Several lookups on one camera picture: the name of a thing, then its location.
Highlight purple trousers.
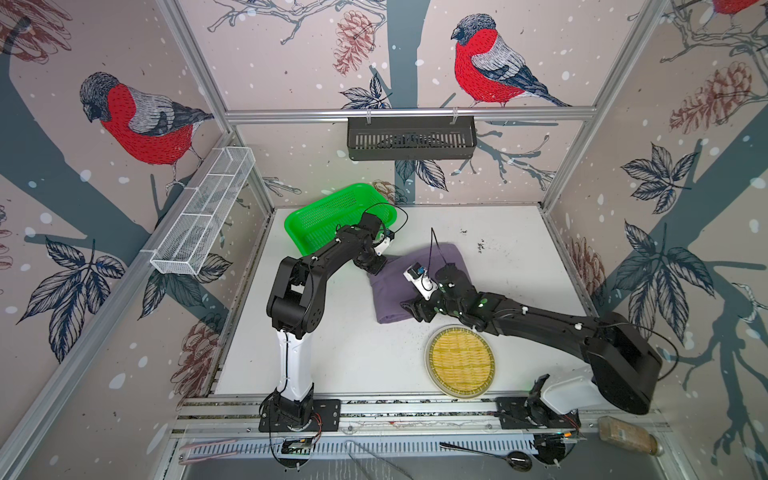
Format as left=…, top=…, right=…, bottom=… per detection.
left=368, top=244, right=468, bottom=324

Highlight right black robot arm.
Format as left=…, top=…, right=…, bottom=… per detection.
left=401, top=270, right=662, bottom=415

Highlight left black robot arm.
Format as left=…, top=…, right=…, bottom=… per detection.
left=266, top=214, right=391, bottom=430

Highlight green plastic basket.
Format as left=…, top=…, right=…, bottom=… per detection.
left=284, top=183, right=397, bottom=256

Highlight round yellow woven tray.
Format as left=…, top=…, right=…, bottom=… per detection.
left=425, top=326, right=496, bottom=399

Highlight black spoon tool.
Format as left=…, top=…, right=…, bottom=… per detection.
left=439, top=442, right=533, bottom=473

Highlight brown bottle lying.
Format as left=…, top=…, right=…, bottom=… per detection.
left=598, top=416, right=664, bottom=457

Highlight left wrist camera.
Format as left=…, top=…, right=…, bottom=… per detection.
left=358, top=212, right=394, bottom=256

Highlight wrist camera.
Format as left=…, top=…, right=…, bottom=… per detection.
left=404, top=262, right=437, bottom=300
left=358, top=212, right=394, bottom=256

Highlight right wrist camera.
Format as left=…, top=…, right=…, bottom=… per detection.
left=404, top=262, right=437, bottom=300

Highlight black hanging wall basket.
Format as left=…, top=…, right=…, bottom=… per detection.
left=347, top=116, right=477, bottom=161

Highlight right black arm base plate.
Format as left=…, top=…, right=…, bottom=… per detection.
left=494, top=397, right=581, bottom=431

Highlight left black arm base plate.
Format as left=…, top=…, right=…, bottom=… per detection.
left=258, top=396, right=341, bottom=433

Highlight white wire mesh shelf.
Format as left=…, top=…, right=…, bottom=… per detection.
left=150, top=146, right=255, bottom=275

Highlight horizontal aluminium frame bar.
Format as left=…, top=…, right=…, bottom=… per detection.
left=224, top=106, right=597, bottom=125

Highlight aluminium mounting rail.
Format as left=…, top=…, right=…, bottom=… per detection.
left=169, top=395, right=671, bottom=465

